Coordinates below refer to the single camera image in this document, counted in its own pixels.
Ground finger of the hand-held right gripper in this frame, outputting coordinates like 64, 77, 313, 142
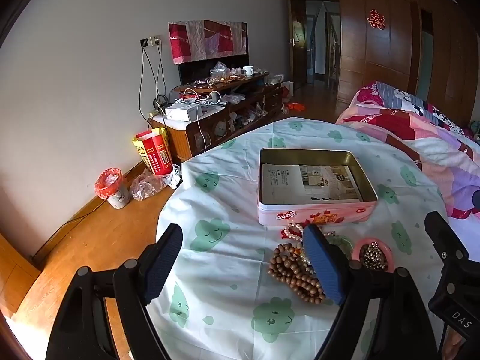
424, 211, 471, 271

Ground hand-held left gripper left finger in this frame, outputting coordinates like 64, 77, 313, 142
45, 223, 184, 360

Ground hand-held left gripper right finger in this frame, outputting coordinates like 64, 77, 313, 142
302, 224, 439, 360

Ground green jade bangle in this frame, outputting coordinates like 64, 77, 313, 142
324, 232, 355, 261

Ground pink bangle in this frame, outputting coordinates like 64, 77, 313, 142
351, 237, 395, 274

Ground brown wooden bead bracelet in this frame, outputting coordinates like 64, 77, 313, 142
268, 243, 326, 301

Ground pearl bracelet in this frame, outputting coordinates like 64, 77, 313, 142
279, 223, 306, 242

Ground pink tin box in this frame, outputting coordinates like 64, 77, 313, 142
257, 147, 379, 227

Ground metal bead bracelet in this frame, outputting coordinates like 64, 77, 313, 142
359, 243, 389, 271

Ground clear plastic bag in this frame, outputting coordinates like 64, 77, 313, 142
130, 164, 183, 202

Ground printed paper leaflet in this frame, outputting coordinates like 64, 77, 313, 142
261, 163, 364, 204

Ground trash bin with red bag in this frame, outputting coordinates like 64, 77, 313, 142
94, 169, 131, 209

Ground cloud-print tablecloth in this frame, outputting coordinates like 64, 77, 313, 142
145, 117, 451, 360

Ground patchwork quilt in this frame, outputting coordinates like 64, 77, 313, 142
335, 81, 480, 233

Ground red and yellow paper bag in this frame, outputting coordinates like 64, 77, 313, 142
132, 127, 174, 176

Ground wooden television cabinet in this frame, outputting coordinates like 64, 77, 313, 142
150, 71, 284, 164

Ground white cardboard box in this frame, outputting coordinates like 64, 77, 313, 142
165, 104, 199, 121

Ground wooden wardrobe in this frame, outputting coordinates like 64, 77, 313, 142
337, 0, 480, 121

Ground black television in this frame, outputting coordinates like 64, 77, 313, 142
177, 22, 250, 85

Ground wooden door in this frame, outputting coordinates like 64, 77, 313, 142
289, 0, 308, 91

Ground red patchwork cover cloth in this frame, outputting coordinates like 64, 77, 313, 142
168, 20, 248, 64

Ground red paper decoration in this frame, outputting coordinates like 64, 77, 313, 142
367, 9, 386, 31

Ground white charger cable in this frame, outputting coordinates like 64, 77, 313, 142
176, 88, 222, 107

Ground hanging power cables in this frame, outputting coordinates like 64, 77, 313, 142
138, 43, 167, 121

